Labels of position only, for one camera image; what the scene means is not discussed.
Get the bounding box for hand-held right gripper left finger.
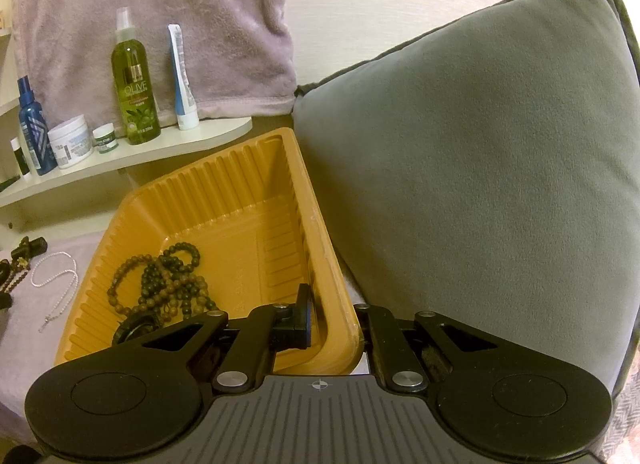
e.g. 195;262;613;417
140;283;321;397

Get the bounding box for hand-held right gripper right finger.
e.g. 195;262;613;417
354;303;506;395

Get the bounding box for orange plastic tray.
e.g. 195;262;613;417
52;127;362;376

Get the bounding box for brown bead necklace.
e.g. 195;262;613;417
106;253;217;321

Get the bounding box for dark green bead necklace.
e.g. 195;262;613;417
139;241;202;317

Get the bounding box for silver-faced wristwatch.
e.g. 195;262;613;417
111;311;162;346

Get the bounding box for silver chain necklace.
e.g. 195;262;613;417
30;253;80;333

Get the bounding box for grey cushion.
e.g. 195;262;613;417
291;0;640;395

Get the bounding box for cream wooden shelf unit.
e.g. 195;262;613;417
0;9;253;245

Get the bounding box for patterned pink bedsheet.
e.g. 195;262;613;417
597;384;640;464

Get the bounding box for blue and white tube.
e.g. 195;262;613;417
167;23;200;131

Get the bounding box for small green-labelled jar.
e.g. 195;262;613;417
92;127;121;154

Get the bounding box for lavender fleece blanket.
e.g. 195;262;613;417
0;237;121;440

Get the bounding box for olive green spray bottle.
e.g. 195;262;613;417
111;7;162;146

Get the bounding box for white cream jar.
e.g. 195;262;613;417
47;114;95;170

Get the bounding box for pink hanging towel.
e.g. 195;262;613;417
10;0;298;132

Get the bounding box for black and white lip balm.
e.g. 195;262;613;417
10;138;31;176

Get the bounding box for blue spray bottle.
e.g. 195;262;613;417
17;75;58;176

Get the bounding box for dark bead bracelet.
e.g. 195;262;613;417
0;260;32;311

